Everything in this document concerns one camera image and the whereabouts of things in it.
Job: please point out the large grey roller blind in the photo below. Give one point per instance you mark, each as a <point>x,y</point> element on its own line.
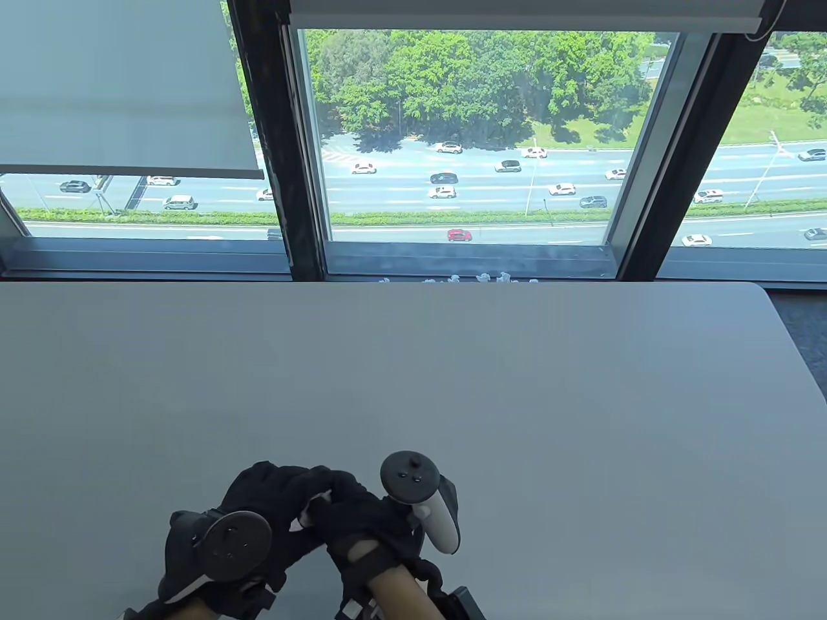
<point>123,84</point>

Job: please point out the person's left fingers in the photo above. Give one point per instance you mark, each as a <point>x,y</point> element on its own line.
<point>297,481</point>

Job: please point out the black window frame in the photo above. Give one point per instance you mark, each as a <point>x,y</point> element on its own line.
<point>268,161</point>

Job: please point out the black left wrist controller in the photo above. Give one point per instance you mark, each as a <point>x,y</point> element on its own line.
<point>226,546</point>

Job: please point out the row of white clips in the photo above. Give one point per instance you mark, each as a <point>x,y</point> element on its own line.
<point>481,278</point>

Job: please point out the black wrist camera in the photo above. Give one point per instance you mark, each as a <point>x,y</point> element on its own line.
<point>466,606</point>

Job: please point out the person's right hand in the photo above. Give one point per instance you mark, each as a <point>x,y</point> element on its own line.
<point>362,516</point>

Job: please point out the person's left forearm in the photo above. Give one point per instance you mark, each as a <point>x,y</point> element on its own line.
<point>197,611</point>

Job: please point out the person's right forearm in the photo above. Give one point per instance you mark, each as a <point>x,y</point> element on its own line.
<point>397,594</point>

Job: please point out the black white right wrist controller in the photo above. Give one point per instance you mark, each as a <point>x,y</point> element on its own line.
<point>413,481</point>

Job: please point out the small white object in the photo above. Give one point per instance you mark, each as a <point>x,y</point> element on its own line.
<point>310,510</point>

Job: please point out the person's left hand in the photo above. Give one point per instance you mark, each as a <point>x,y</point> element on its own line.
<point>261,494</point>

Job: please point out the rolled-up grey roller blind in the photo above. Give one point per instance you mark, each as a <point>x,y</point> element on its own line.
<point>523,13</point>

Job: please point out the cars on road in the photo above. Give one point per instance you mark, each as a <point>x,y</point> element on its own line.
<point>459,235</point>

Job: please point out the person's right fingers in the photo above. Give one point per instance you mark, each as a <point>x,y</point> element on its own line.
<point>342,500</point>

